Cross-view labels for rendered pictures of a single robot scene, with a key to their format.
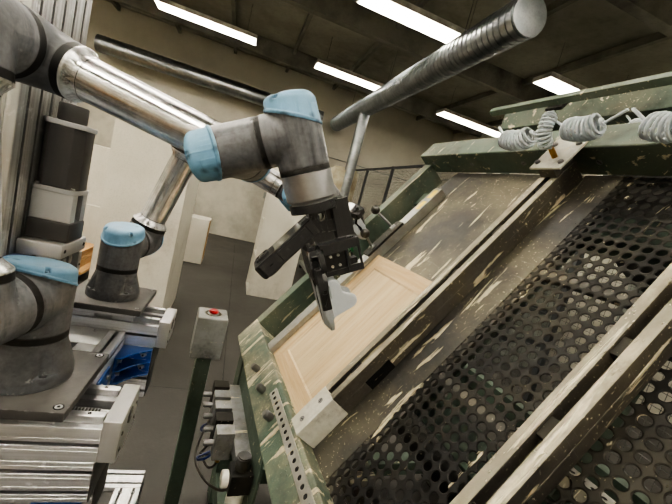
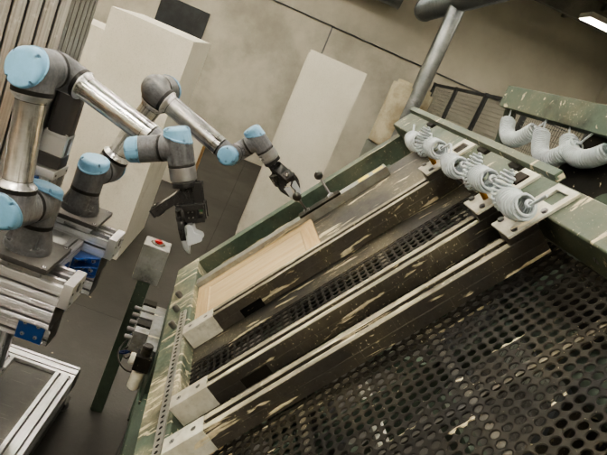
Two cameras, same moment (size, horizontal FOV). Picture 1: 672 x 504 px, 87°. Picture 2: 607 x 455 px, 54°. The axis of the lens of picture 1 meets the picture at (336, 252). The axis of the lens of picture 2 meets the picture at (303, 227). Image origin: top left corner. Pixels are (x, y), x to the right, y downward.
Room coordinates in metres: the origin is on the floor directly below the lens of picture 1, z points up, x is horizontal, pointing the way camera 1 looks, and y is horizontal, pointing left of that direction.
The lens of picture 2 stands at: (-1.00, -0.58, 1.94)
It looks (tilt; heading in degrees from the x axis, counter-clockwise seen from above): 14 degrees down; 10
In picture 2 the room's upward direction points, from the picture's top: 24 degrees clockwise
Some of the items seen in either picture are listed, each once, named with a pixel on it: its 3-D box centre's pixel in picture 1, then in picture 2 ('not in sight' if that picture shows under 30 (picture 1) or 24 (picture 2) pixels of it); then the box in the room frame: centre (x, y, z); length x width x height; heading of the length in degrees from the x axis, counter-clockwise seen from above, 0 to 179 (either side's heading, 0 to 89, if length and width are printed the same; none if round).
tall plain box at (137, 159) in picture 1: (151, 222); (130, 133); (3.32, 1.78, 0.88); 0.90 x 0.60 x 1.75; 17
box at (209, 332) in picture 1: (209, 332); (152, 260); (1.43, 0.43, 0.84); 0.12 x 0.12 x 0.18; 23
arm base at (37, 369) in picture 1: (29, 349); (32, 233); (0.63, 0.52, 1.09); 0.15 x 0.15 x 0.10
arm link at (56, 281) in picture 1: (34, 293); (40, 201); (0.62, 0.52, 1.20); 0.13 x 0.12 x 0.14; 4
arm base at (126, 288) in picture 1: (115, 279); (82, 198); (1.10, 0.67, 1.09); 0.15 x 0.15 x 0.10
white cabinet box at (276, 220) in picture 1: (282, 224); (297, 155); (5.03, 0.84, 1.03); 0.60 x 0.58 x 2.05; 17
